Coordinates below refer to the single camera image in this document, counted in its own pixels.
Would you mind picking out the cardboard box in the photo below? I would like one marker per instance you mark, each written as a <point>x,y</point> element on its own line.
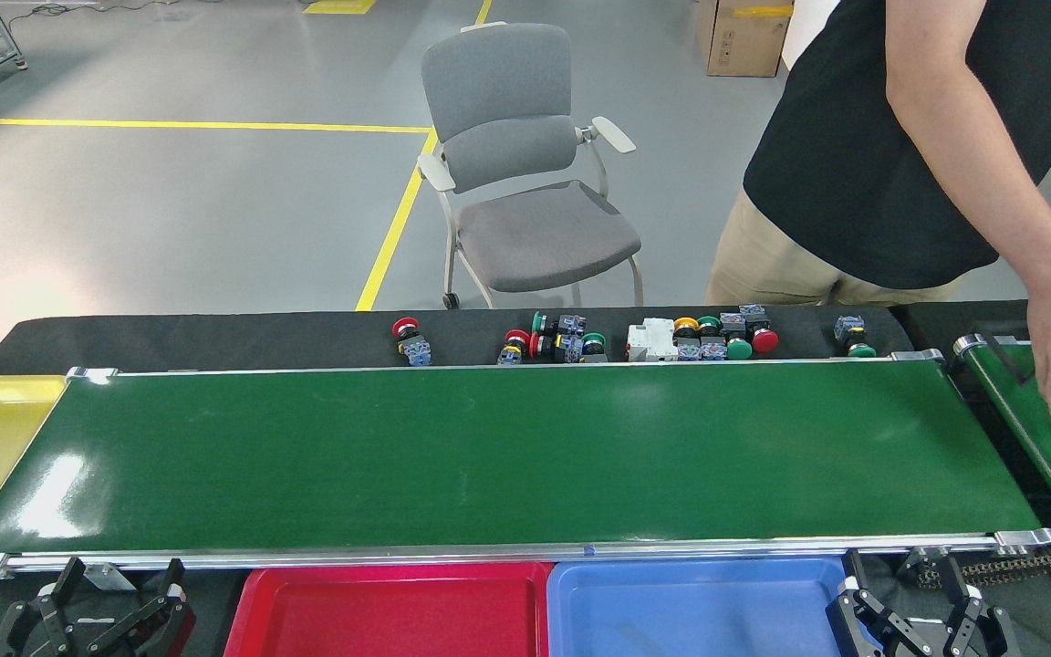
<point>744,41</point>

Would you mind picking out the red plastic tray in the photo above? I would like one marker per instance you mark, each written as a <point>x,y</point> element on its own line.
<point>379,620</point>

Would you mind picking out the black guide bracket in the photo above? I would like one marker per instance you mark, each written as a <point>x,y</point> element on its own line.
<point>1004,360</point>

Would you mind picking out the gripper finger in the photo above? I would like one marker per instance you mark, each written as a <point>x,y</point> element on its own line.
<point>33,630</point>
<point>151,630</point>
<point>977,630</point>
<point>863,630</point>

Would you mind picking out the person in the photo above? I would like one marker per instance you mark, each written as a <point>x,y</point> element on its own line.
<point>854,137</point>

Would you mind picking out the grey office chair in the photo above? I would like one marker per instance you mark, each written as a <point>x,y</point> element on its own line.
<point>507,82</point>

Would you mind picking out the yellow push button switch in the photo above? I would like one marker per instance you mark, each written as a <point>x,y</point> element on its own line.
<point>687,342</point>

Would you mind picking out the blue plastic tray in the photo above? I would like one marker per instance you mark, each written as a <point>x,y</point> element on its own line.
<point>690,611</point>

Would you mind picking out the white circuit breaker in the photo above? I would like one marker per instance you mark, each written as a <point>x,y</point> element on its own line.
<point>651,339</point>

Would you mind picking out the person's left forearm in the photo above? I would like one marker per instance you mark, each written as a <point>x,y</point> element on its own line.
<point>991,182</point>

